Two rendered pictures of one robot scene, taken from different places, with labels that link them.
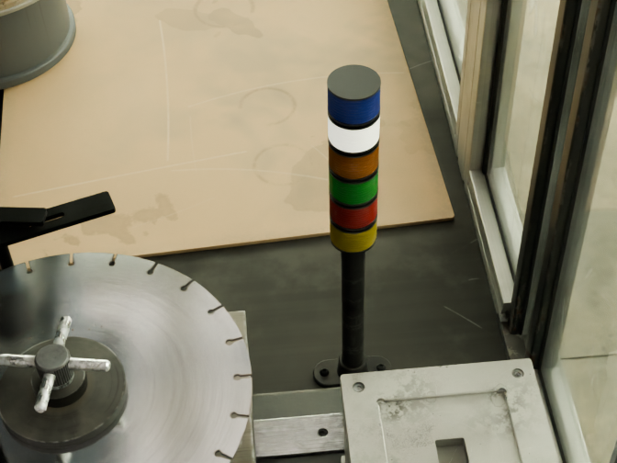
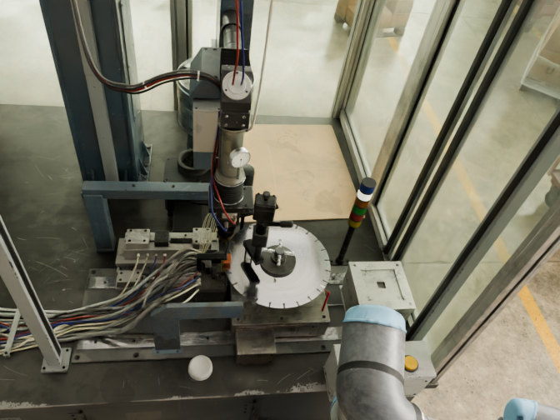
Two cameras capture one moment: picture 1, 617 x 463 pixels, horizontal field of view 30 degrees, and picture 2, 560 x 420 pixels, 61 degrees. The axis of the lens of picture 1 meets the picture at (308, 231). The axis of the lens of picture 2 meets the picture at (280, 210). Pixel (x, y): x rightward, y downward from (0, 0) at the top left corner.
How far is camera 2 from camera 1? 0.59 m
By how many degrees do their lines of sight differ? 7
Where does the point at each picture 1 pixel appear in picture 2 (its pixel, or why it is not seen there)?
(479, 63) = (382, 173)
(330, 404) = (334, 270)
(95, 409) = (288, 266)
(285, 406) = not seen: hidden behind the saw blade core
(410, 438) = (369, 281)
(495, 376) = (391, 265)
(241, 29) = (293, 149)
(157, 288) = (298, 232)
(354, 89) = (369, 184)
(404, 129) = (347, 187)
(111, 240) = not seen: hidden behind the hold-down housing
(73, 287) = (274, 230)
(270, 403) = not seen: hidden behind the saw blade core
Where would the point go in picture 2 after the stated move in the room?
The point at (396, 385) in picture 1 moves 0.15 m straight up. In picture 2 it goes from (364, 266) to (377, 237)
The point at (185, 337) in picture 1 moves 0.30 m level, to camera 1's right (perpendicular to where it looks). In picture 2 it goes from (309, 247) to (399, 252)
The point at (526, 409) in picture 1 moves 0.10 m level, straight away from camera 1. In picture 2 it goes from (400, 275) to (402, 252)
